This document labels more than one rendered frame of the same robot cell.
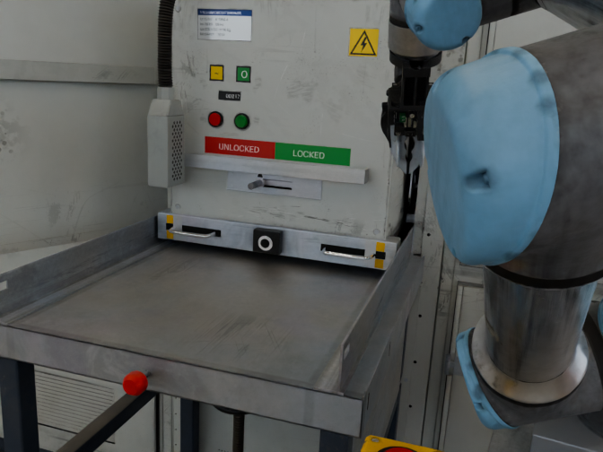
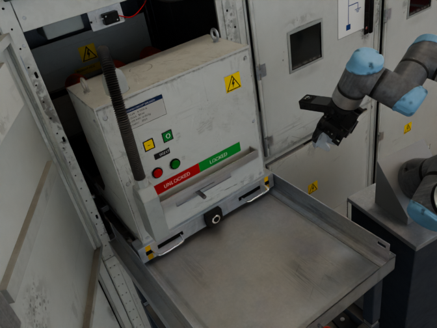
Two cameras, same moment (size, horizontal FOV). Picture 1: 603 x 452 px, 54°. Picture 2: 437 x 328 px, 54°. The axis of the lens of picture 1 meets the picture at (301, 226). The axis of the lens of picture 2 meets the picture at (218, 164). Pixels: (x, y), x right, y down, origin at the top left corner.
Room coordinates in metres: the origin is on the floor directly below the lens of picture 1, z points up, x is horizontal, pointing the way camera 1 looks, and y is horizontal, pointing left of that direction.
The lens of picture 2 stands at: (0.42, 0.80, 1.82)
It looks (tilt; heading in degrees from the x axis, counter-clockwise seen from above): 34 degrees down; 314
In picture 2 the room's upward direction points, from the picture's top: 11 degrees counter-clockwise
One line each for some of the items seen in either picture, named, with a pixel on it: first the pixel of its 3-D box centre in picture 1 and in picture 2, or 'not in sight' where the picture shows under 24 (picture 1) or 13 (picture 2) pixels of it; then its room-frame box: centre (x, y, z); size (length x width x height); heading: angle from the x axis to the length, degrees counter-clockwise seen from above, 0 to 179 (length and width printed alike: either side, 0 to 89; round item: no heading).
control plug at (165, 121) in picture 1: (167, 143); (149, 209); (1.22, 0.28, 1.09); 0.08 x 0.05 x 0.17; 163
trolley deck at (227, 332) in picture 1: (242, 294); (240, 254); (1.09, 0.11, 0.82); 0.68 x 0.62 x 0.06; 163
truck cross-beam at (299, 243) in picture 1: (273, 237); (207, 211); (1.24, 0.06, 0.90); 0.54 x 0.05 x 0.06; 73
